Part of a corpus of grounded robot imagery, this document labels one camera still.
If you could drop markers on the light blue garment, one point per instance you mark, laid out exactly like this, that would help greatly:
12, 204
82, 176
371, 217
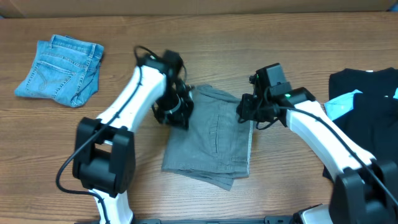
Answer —
356, 100

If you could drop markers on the brown cardboard backdrop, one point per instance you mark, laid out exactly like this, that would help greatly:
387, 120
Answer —
83, 8

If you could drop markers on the grey cotton shorts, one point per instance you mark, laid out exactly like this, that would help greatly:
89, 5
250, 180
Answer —
216, 148

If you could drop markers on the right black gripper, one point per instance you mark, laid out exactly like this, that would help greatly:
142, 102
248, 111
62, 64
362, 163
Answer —
245, 112

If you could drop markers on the black t-shirt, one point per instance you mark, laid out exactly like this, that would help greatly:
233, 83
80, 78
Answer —
374, 131

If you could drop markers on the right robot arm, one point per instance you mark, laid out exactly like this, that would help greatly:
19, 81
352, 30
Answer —
364, 188

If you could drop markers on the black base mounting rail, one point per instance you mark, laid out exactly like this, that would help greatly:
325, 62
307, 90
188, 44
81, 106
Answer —
266, 220

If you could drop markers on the folded blue denim jeans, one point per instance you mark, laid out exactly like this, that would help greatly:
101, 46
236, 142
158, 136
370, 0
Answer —
65, 70

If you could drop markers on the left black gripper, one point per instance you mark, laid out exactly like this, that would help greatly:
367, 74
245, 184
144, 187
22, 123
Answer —
179, 121

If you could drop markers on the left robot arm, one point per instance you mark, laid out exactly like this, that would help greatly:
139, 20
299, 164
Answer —
106, 160

